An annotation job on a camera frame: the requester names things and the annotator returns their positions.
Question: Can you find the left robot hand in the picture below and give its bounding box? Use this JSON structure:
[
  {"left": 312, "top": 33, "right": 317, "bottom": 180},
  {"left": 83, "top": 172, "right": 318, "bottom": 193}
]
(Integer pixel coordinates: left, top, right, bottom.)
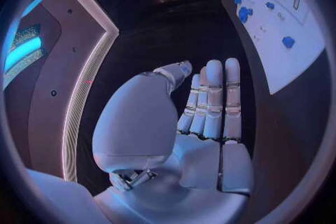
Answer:
[{"left": 91, "top": 57, "right": 256, "bottom": 224}]

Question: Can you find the white task board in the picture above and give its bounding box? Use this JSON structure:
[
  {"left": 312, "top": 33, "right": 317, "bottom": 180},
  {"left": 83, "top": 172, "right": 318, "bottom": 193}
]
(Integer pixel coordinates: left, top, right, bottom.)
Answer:
[{"left": 234, "top": 0, "right": 327, "bottom": 96}]

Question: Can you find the blue block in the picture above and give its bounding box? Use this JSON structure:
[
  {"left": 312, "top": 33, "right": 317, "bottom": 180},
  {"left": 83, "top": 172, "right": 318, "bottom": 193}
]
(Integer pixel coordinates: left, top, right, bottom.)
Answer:
[{"left": 281, "top": 36, "right": 296, "bottom": 49}]

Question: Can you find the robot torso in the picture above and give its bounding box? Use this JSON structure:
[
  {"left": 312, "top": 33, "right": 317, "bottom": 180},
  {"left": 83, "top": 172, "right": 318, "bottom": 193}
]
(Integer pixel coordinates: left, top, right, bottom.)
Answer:
[{"left": 2, "top": 0, "right": 120, "bottom": 184}]

